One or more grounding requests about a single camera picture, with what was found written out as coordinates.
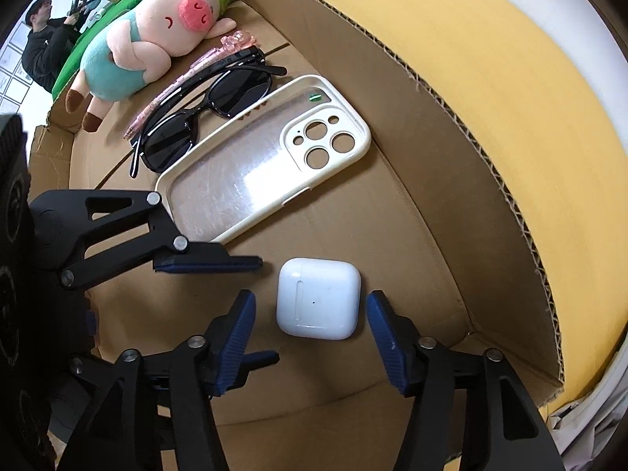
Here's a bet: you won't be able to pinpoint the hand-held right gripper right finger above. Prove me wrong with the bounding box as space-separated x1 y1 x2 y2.
367 290 562 471

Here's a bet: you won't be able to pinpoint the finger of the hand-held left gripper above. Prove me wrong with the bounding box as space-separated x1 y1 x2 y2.
29 189 264 291
239 351 281 372

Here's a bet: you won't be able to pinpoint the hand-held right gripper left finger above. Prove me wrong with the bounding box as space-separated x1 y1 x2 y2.
56 290 257 471

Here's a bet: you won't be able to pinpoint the white earbuds case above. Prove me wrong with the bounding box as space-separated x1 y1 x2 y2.
276 256 362 340

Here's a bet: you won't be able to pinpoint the white clear phone case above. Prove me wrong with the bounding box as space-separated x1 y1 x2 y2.
154 75 372 245

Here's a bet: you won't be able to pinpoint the cardboard box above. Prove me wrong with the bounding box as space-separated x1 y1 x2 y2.
29 0 567 427

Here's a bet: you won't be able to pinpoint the black sunglasses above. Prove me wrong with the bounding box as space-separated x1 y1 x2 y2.
128 46 288 179

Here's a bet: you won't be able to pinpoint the pink patterned pen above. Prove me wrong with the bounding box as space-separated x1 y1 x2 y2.
122 31 258 141

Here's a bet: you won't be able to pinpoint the pig plush toy teal outfit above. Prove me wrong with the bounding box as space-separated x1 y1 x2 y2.
65 0 235 133

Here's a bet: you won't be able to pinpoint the crumpled white paper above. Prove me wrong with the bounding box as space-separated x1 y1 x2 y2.
547 392 621 471

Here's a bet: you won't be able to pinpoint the green cloth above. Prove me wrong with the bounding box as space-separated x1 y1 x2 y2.
50 2 143 100

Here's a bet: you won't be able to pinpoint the white wall papers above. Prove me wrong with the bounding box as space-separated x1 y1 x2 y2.
0 42 33 116

